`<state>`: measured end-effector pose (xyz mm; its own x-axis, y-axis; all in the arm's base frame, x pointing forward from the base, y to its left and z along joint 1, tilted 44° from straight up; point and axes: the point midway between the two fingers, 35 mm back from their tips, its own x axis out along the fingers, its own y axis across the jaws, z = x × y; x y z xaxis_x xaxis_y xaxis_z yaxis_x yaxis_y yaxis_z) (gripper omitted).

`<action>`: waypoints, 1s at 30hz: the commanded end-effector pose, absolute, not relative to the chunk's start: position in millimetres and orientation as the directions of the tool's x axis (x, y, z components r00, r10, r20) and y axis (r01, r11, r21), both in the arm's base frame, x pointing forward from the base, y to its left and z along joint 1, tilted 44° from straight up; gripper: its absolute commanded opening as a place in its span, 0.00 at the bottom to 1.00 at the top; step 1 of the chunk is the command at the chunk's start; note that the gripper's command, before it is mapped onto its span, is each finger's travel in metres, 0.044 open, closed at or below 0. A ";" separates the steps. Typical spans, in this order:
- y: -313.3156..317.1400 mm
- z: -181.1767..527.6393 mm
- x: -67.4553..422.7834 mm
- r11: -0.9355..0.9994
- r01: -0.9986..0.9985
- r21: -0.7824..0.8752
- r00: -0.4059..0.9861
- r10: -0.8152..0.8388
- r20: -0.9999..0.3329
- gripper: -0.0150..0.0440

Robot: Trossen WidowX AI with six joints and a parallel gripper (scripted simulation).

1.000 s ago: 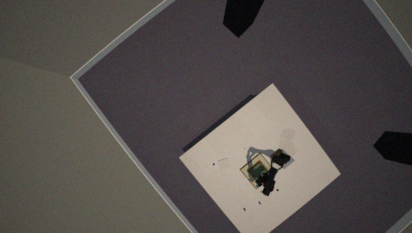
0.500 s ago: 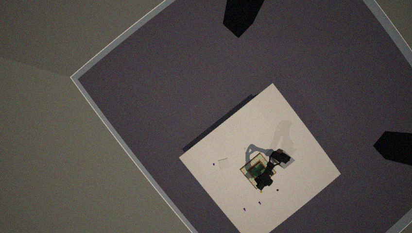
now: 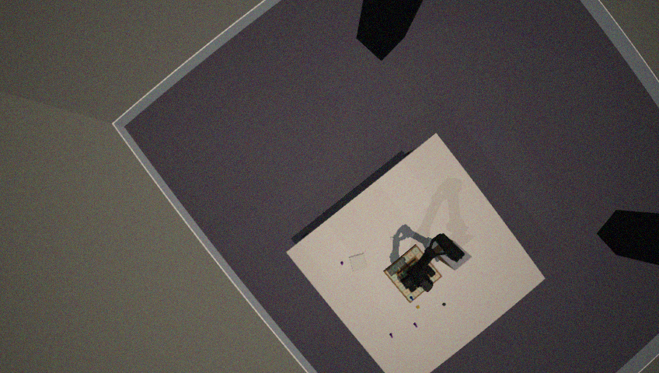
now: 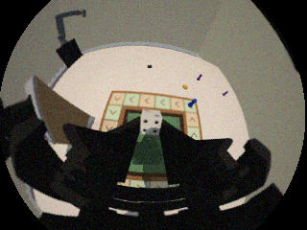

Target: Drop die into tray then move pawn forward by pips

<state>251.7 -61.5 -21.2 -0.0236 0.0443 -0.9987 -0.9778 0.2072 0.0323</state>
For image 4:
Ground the white die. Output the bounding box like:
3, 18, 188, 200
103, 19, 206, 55
139, 108, 162, 134

